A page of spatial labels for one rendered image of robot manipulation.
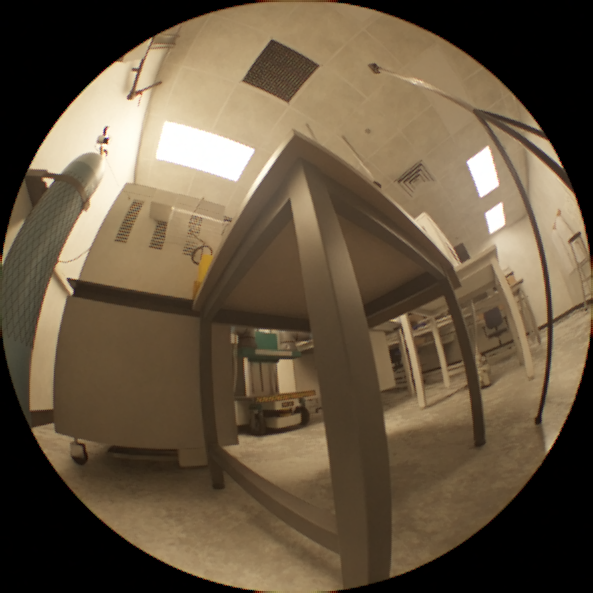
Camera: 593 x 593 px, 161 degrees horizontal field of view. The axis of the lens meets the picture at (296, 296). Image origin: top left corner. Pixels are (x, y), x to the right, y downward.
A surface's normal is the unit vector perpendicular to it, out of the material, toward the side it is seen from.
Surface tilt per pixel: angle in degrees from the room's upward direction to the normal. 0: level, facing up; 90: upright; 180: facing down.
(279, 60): 180
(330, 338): 90
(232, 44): 180
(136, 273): 90
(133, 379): 90
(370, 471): 90
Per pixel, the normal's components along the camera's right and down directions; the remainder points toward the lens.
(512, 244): -0.82, -0.15
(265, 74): 0.12, 0.90
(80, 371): 0.57, -0.40
